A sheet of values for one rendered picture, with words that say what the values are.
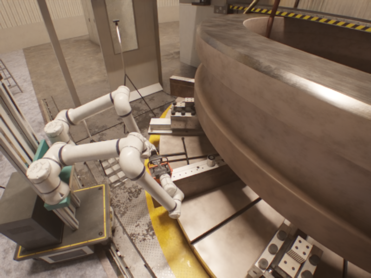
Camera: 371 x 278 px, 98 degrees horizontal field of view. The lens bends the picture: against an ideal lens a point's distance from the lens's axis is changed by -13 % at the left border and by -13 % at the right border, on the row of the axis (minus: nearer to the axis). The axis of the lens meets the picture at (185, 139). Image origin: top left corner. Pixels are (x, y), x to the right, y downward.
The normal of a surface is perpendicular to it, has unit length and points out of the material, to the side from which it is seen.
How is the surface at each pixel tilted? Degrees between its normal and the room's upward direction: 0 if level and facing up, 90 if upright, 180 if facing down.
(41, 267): 0
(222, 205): 0
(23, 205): 0
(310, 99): 90
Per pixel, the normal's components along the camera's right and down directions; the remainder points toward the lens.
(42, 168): 0.11, -0.68
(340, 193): -0.69, 0.20
